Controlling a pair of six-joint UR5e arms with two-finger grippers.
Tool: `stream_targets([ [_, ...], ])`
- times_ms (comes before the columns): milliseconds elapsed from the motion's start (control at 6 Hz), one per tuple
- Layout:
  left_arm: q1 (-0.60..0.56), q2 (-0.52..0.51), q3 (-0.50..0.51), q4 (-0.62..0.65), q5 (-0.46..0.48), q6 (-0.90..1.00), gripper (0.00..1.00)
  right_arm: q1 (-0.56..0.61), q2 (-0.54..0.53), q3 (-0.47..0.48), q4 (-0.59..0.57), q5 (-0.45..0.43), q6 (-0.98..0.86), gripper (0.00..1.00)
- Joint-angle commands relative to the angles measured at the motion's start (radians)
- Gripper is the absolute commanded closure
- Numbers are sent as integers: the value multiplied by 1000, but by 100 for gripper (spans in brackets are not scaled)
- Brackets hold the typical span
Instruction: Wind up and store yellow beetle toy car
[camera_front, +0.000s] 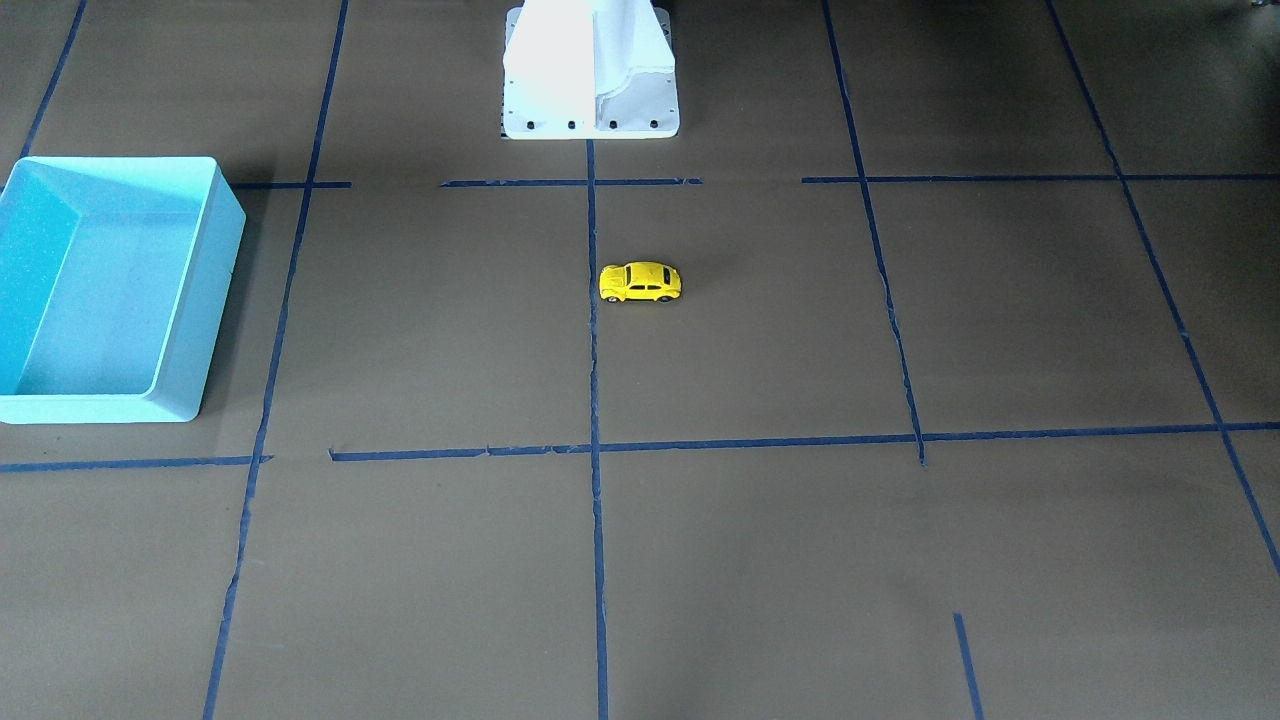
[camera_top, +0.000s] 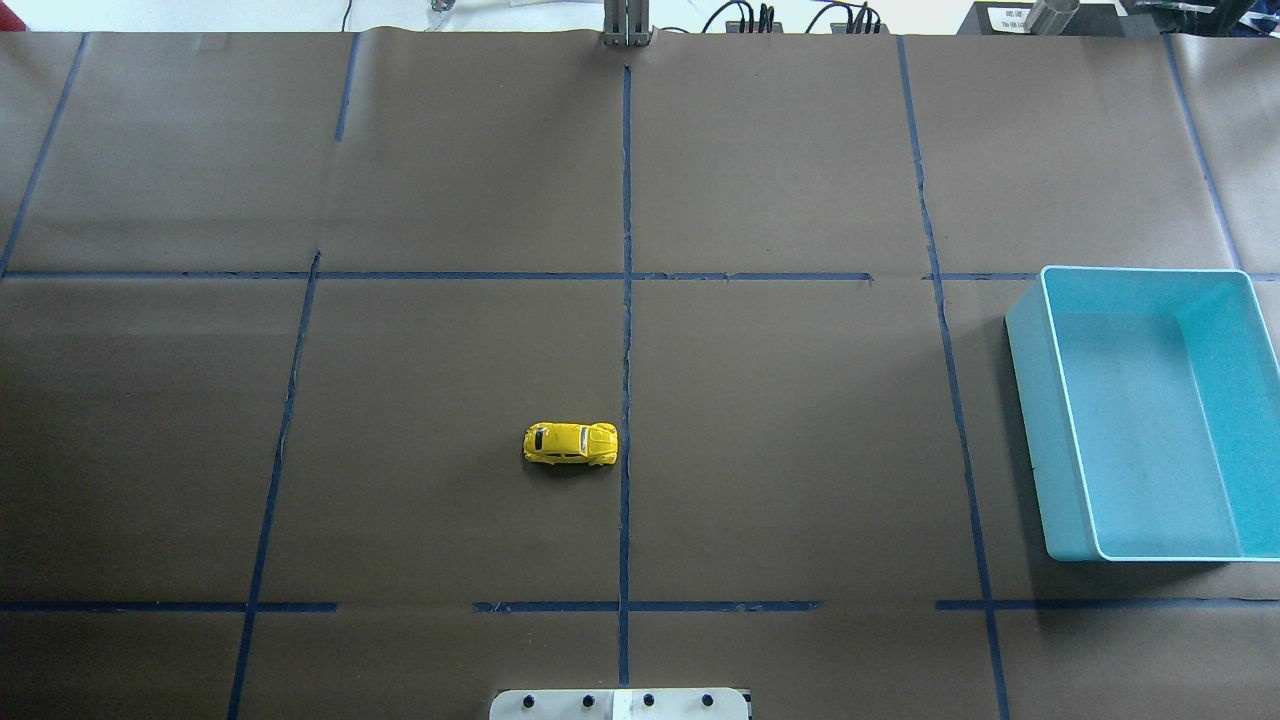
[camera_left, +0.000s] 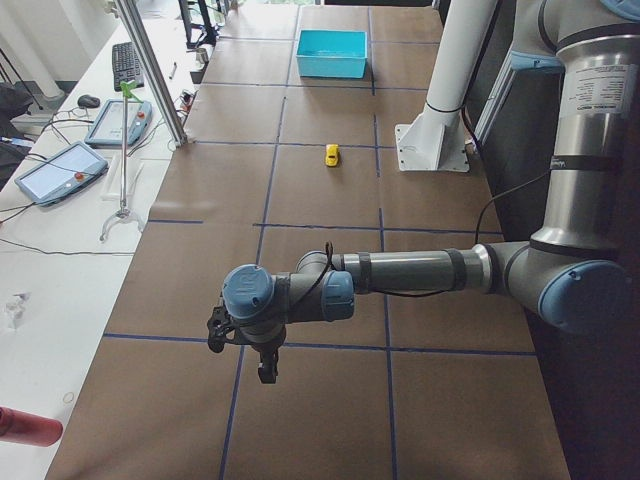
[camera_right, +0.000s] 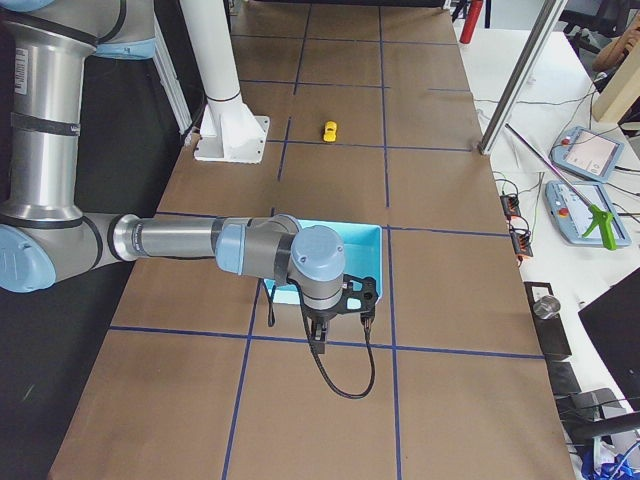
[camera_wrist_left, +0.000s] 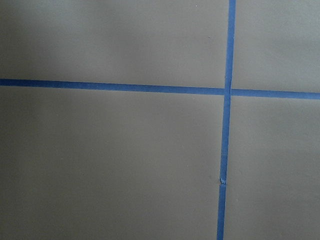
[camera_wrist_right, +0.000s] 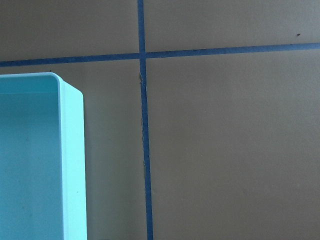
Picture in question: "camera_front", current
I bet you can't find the yellow beetle toy car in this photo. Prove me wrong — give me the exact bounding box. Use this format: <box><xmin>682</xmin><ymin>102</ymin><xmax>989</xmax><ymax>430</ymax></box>
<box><xmin>598</xmin><ymin>261</ymin><xmax>684</xmax><ymax>304</ymax></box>

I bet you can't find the light blue plastic bin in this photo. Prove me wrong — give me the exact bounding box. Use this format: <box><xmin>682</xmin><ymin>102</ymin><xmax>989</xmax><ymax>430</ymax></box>
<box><xmin>1</xmin><ymin>156</ymin><xmax>246</xmax><ymax>425</ymax></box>

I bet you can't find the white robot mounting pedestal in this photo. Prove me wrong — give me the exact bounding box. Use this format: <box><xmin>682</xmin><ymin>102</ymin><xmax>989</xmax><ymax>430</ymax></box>
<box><xmin>500</xmin><ymin>1</ymin><xmax>681</xmax><ymax>141</ymax></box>

